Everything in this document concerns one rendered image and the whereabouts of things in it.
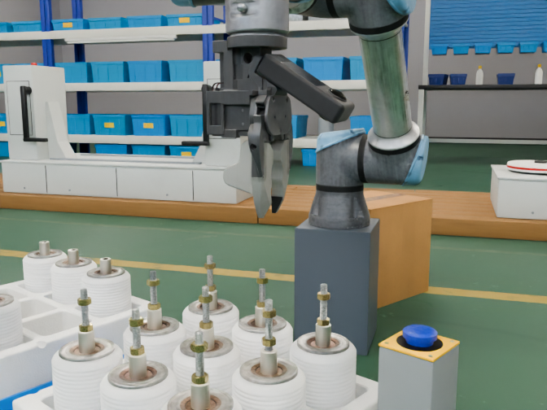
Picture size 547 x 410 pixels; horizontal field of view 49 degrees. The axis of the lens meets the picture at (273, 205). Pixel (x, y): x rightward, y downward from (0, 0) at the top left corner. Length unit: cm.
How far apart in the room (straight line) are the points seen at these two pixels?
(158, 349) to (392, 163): 69
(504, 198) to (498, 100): 637
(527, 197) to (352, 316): 158
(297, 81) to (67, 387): 50
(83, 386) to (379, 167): 82
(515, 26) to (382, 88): 563
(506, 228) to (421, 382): 213
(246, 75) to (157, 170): 252
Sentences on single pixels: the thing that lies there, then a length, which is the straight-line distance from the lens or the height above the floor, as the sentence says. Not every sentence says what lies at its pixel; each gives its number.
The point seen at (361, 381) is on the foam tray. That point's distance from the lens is 95.
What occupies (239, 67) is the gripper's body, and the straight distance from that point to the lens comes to 73.
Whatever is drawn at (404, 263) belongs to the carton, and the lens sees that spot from 185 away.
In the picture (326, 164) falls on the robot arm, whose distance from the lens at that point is 142.
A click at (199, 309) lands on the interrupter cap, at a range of 102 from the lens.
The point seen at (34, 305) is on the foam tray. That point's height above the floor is 16.
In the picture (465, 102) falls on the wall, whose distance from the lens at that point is 919.
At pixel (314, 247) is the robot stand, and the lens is 142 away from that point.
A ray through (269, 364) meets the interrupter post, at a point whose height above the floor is 26.
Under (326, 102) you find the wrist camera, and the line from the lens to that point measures 68.
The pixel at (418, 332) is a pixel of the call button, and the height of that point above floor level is 33.
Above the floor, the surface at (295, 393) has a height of 24.
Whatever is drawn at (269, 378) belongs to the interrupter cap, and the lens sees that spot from 78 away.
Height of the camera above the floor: 59
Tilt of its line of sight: 10 degrees down
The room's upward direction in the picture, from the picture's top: straight up
